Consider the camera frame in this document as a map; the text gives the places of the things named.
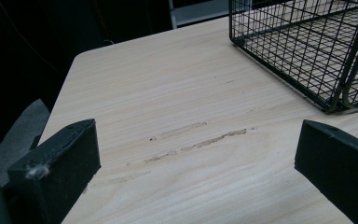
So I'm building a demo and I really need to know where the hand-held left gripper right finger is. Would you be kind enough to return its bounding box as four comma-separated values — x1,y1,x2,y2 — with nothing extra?
294,119,358,224

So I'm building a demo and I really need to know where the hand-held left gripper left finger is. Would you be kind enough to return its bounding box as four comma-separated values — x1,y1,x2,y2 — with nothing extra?
7,118,102,224

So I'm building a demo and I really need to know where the grey metal stand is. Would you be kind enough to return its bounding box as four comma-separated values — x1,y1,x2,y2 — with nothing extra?
167,0,231,30

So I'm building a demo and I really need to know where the black wire basket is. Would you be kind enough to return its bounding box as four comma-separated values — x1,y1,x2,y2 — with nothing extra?
228,0,358,114

